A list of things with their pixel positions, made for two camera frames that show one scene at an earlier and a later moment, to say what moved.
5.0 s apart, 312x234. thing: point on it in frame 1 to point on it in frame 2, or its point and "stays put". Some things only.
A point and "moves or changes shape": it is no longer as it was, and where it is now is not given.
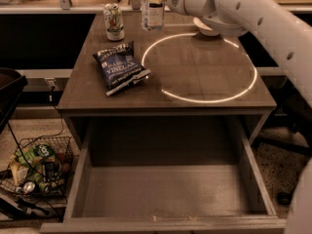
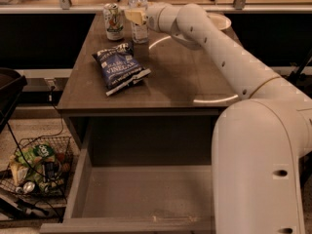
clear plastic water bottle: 153,15 moves or changes shape
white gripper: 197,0 to 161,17
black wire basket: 40,167 stays put
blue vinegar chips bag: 119,66 stays put
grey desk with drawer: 192,73 stays put
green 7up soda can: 114,21 stays put
